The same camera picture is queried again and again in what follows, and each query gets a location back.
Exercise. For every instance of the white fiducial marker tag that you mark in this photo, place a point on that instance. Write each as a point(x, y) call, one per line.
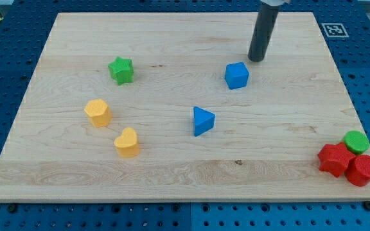
point(334, 30)

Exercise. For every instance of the blue triangle block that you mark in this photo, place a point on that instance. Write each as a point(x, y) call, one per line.
point(203, 120)

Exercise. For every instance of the green star block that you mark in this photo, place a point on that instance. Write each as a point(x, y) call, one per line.
point(121, 70)

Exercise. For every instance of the yellow hexagon block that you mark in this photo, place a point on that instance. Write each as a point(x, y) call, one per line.
point(98, 113)

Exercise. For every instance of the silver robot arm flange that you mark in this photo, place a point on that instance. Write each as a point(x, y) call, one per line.
point(276, 2)

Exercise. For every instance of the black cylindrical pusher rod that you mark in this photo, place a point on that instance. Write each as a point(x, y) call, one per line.
point(263, 29)

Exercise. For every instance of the green cylinder block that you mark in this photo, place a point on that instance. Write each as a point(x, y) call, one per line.
point(356, 142)

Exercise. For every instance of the yellow heart block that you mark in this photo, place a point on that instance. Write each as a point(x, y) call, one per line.
point(127, 144)

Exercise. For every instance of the red cylinder block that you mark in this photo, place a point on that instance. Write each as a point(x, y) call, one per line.
point(358, 171)

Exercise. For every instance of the red star block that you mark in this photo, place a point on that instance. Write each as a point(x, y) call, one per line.
point(335, 159)

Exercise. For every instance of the blue cube block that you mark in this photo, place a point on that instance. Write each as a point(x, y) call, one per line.
point(236, 75)

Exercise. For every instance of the light wooden board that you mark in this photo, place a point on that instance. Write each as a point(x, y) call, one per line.
point(262, 148)

